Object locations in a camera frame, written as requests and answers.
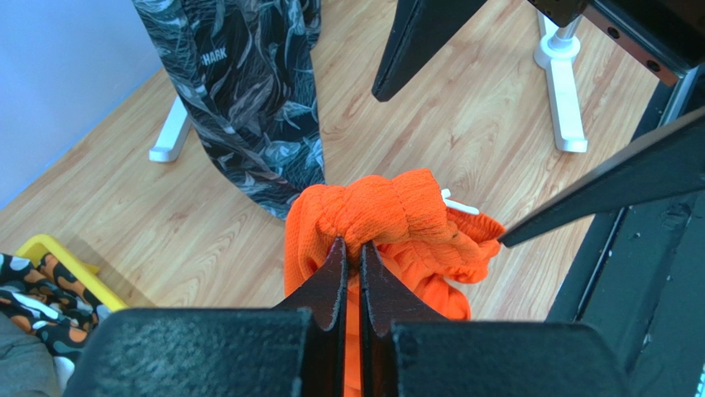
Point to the black orange patterned cloth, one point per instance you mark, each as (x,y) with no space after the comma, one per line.
(49,302)

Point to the dark shark print shorts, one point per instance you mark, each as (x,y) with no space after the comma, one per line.
(243,71)

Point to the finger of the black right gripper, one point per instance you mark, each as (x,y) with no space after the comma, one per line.
(419,30)

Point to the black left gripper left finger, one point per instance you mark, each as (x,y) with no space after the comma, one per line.
(293,349)

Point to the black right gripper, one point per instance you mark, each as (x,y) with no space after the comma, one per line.
(667,37)

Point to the orange mesh shorts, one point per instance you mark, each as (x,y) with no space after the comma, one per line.
(422,241)

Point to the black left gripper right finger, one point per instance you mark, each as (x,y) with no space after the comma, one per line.
(409,349)

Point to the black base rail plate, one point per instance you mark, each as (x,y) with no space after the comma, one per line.
(638,279)

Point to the yellow plastic tray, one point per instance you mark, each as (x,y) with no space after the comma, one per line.
(36,247)

